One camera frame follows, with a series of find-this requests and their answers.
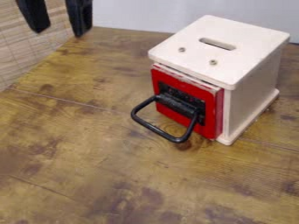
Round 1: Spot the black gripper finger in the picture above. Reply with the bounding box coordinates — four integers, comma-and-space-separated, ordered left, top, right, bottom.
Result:
65, 0, 92, 37
14, 0, 50, 33

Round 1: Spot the black metal drawer handle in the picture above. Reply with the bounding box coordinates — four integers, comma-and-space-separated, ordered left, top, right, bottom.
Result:
129, 81, 206, 144

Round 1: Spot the red wooden drawer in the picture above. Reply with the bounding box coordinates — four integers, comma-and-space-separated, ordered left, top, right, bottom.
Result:
150, 63, 224, 140

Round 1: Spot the white wooden drawer cabinet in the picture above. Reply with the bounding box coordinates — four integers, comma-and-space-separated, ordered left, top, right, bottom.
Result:
148, 15, 289, 145

